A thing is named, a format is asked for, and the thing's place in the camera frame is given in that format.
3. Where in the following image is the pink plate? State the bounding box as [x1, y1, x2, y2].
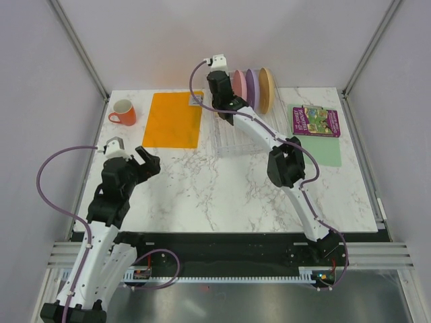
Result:
[232, 70, 247, 100]

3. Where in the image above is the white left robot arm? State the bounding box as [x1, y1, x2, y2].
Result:
[40, 143, 160, 322]

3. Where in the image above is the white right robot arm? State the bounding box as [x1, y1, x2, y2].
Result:
[207, 71, 343, 265]

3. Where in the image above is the orange cutting mat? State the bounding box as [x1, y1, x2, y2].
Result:
[142, 92, 203, 149]

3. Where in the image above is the orange ceramic mug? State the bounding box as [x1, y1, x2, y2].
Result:
[108, 99, 137, 127]

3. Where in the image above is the purple plate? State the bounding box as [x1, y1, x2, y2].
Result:
[246, 69, 260, 110]

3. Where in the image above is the purple children's book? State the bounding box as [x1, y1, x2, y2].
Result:
[292, 106, 341, 138]

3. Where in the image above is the green cutting mat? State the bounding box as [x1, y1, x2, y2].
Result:
[288, 104, 341, 167]

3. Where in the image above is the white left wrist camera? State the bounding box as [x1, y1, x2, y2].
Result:
[96, 136, 131, 160]

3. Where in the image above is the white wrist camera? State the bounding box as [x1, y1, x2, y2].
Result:
[205, 54, 228, 74]
[96, 136, 131, 160]

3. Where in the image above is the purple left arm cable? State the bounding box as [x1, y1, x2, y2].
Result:
[36, 145, 98, 320]

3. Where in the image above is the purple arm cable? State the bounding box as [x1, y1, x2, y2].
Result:
[36, 145, 98, 320]
[188, 59, 351, 270]

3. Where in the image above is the clear wire dish rack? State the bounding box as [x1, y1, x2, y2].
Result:
[211, 69, 292, 157]

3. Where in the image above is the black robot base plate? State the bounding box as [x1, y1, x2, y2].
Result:
[115, 231, 347, 277]

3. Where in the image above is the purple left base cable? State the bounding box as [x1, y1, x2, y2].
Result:
[124, 248, 183, 291]

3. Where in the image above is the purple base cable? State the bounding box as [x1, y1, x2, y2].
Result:
[124, 248, 183, 291]
[302, 235, 353, 292]

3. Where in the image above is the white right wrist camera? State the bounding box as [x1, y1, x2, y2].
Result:
[205, 54, 228, 74]

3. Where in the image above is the left aluminium frame post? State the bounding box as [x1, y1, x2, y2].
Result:
[46, 0, 110, 102]

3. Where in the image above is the aluminium frame post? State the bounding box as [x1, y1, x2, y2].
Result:
[341, 0, 405, 97]
[46, 0, 110, 102]

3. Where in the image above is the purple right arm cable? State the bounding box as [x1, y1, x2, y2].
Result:
[188, 59, 351, 270]

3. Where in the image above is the white cable duct strip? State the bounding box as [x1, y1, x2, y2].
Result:
[63, 265, 337, 285]

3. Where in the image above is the right aluminium frame post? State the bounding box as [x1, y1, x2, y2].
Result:
[341, 0, 405, 97]

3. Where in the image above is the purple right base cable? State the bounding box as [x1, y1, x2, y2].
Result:
[302, 235, 353, 292]

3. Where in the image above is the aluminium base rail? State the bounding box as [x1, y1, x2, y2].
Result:
[47, 242, 413, 269]

